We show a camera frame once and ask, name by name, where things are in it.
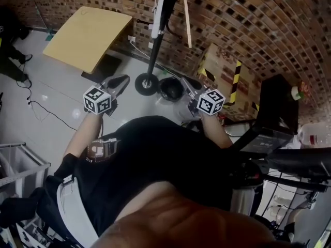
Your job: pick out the wooden clothes hanger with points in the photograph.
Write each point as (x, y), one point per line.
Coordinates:
(187, 19)

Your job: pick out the black coat rack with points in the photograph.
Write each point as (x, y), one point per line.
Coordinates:
(155, 52)

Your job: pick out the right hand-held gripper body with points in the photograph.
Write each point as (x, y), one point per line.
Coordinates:
(210, 102)

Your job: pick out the white plastic tube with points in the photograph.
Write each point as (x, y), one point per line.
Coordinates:
(157, 17)

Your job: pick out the cardboard box with striped tape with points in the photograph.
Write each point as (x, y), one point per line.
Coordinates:
(222, 63)

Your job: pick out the clear bottle with red label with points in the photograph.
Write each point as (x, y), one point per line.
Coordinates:
(314, 136)

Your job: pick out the person's left forearm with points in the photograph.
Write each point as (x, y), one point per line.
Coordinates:
(86, 129)

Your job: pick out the person's chin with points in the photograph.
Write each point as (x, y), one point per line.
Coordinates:
(186, 221)

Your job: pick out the black round bucket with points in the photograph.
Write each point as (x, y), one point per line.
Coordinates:
(170, 89)

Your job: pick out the person's black shirt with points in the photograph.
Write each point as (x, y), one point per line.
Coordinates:
(155, 154)

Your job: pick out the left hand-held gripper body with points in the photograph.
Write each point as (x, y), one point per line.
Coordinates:
(97, 100)

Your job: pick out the black metal stand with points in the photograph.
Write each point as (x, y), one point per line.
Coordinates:
(289, 161)

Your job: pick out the white wall socket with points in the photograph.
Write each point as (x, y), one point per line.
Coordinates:
(132, 38)

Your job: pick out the person's right forearm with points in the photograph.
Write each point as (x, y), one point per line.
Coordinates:
(214, 130)

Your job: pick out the light wooden table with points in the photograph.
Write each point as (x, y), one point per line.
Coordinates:
(85, 37)

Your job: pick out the white and green tape roll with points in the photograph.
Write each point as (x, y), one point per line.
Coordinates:
(296, 93)

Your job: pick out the black cabinet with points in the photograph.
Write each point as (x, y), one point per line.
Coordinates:
(278, 102)

